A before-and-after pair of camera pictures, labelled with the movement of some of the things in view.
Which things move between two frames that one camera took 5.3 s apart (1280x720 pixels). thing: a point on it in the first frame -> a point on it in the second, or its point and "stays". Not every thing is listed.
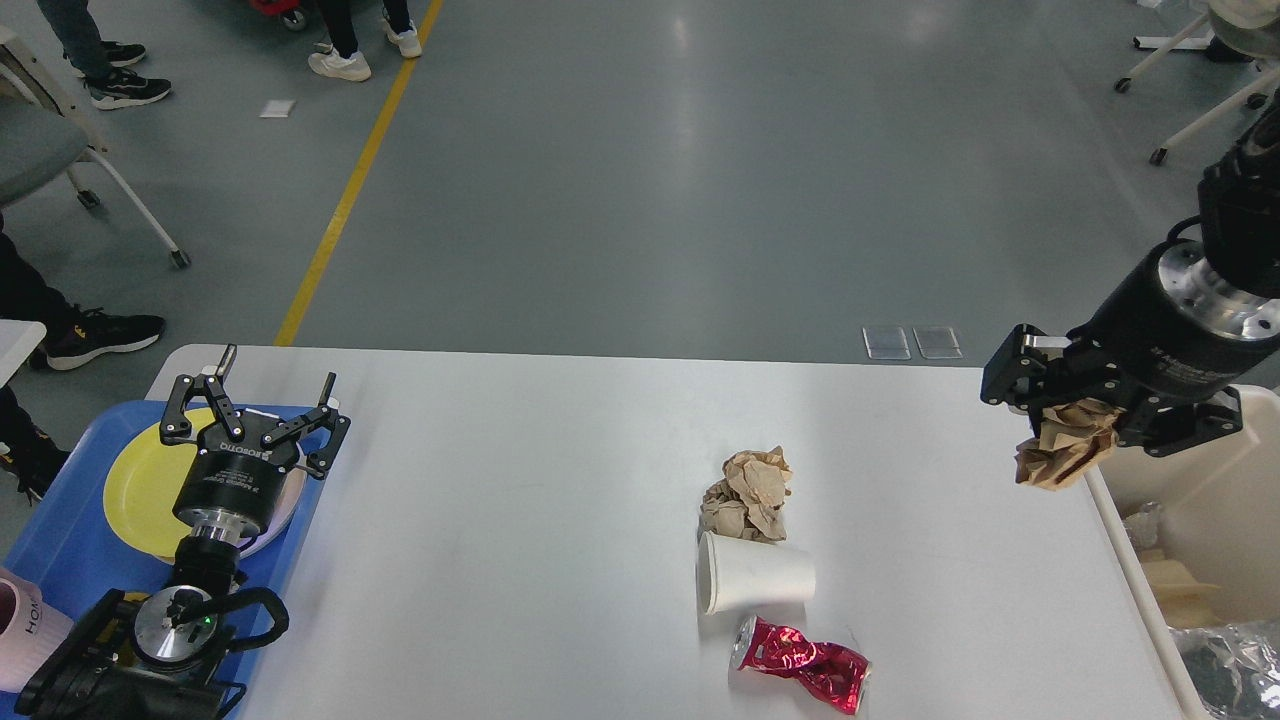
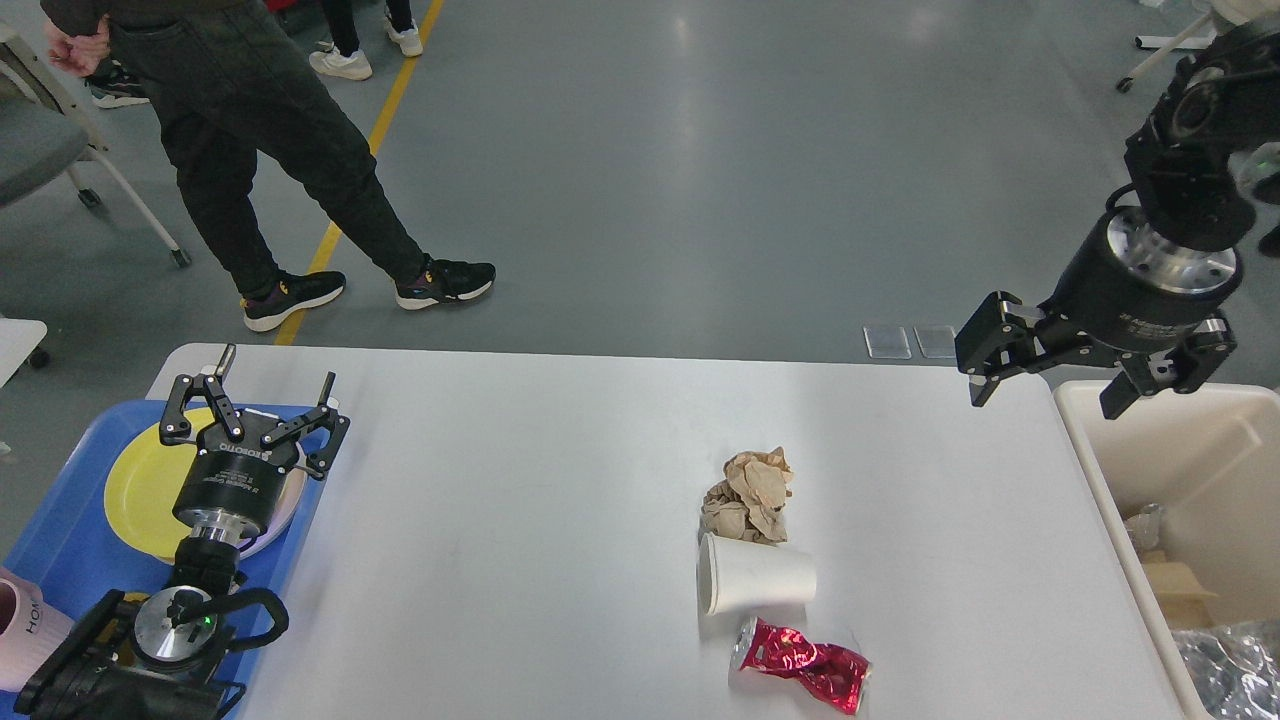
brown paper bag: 1182,601 stays
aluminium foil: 1235,675 stays
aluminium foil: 1144,525 stays
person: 73,336 -> 228,78
